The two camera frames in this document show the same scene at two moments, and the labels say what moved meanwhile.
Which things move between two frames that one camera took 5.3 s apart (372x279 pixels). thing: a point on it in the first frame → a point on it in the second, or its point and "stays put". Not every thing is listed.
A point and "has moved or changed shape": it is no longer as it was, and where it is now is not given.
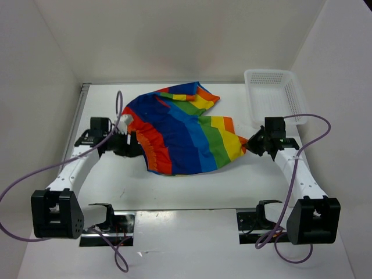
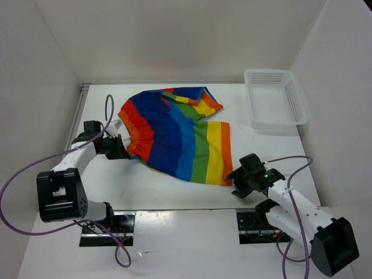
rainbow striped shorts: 174,139 has moved or changed shape
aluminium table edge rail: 79,111 stays put
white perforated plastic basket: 275,93 stays put
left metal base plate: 119,226 stays put
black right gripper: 251,145 → 242,191
